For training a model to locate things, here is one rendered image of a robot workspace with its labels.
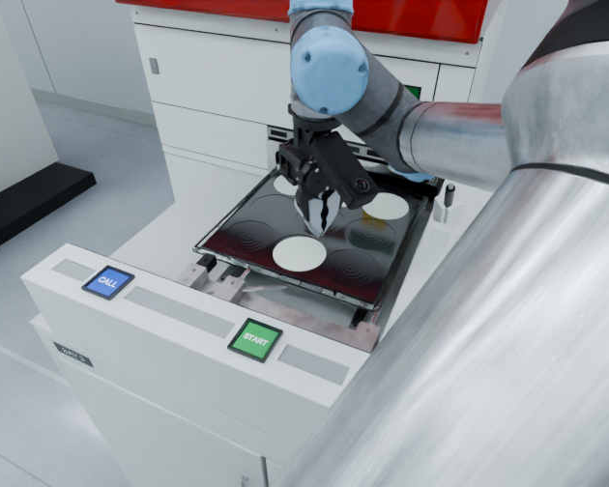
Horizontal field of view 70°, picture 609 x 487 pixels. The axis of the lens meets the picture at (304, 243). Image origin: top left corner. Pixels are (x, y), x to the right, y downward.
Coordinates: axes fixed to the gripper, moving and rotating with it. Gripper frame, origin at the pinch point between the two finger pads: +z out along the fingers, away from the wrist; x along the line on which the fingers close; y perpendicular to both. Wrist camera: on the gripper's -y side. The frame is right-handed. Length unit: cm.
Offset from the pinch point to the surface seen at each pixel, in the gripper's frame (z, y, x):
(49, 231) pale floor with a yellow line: 101, 182, 47
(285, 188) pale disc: 9.6, 27.1, -9.3
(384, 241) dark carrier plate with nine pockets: 9.4, 0.5, -15.6
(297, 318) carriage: 11.3, -5.2, 8.2
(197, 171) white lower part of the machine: 22, 65, -2
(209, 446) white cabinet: 32.6, -6.4, 27.5
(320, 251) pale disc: 9.2, 4.6, -3.3
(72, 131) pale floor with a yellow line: 102, 304, 12
